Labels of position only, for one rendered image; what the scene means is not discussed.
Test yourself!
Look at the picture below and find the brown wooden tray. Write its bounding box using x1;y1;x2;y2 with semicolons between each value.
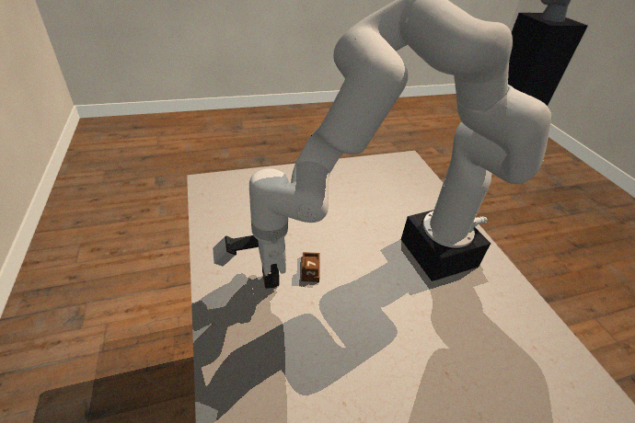
301;252;320;282

